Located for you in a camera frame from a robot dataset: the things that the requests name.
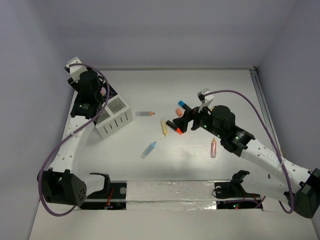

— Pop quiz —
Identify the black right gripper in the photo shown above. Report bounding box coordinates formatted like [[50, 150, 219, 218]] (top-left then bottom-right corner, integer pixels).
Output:
[[172, 101, 224, 139]]

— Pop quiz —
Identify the black highlighter orange cap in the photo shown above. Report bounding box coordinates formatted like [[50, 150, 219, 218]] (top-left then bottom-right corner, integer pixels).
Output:
[[166, 120, 183, 135]]

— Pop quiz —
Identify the pink-capped marker tube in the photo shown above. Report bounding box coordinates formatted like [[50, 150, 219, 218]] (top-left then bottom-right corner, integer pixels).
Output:
[[100, 87, 107, 96]]

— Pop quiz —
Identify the black highlighter blue cap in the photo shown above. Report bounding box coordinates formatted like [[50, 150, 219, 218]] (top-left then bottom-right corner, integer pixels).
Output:
[[178, 100, 192, 111]]

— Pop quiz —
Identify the pink marker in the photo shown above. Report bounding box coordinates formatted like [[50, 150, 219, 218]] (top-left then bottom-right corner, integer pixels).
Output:
[[210, 138, 217, 158]]

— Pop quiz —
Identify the light blue marker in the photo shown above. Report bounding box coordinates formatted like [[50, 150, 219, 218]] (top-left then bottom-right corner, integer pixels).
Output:
[[140, 141, 157, 159]]

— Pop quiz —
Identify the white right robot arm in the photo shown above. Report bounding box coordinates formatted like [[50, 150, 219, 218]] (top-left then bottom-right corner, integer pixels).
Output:
[[173, 105, 320, 219]]

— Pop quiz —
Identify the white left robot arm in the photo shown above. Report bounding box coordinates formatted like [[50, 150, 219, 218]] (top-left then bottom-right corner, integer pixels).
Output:
[[38, 67, 111, 207]]

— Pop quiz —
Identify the orange marker cap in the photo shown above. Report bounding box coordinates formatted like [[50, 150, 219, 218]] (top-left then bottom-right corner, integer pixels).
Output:
[[175, 108, 183, 117]]

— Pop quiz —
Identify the yellow uncapped marker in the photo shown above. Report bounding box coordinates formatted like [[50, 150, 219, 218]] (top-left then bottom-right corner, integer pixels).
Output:
[[160, 118, 168, 137]]

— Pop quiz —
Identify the black slotted organizer box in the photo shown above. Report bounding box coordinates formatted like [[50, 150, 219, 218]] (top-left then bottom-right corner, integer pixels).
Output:
[[101, 82, 118, 101]]

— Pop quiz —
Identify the white slotted organizer box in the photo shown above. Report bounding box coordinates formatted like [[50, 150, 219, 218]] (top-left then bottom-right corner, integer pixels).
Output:
[[95, 95, 133, 139]]

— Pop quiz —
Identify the orange-tipped clear marker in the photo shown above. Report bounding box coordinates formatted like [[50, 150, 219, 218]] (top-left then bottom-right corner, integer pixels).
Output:
[[135, 111, 155, 117]]

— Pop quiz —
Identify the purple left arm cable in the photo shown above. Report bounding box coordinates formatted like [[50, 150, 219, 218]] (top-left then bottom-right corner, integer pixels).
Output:
[[38, 63, 111, 217]]

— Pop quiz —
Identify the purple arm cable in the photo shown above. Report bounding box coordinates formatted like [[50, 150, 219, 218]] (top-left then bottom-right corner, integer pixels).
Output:
[[38, 63, 111, 217], [203, 89, 296, 215]]

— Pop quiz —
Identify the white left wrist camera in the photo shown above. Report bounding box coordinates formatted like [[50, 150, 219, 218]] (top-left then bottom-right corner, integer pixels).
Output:
[[64, 56, 87, 83]]

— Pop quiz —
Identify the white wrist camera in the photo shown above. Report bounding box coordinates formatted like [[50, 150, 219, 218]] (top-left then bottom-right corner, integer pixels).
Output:
[[64, 56, 87, 83], [197, 88, 214, 113]]

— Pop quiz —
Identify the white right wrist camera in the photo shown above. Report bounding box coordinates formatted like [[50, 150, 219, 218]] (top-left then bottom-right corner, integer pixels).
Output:
[[197, 88, 214, 113]]

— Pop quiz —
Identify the aluminium rail at wall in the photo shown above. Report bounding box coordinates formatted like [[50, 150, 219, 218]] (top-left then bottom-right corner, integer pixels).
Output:
[[249, 67, 283, 156]]

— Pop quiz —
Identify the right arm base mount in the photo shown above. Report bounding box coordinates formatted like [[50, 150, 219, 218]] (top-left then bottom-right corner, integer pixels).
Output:
[[211, 170, 263, 210]]

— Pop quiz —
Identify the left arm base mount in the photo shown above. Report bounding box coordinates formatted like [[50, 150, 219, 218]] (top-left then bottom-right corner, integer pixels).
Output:
[[79, 173, 128, 211]]

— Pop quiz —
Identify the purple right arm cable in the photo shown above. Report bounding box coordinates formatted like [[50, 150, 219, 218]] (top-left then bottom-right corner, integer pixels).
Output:
[[203, 89, 296, 215]]

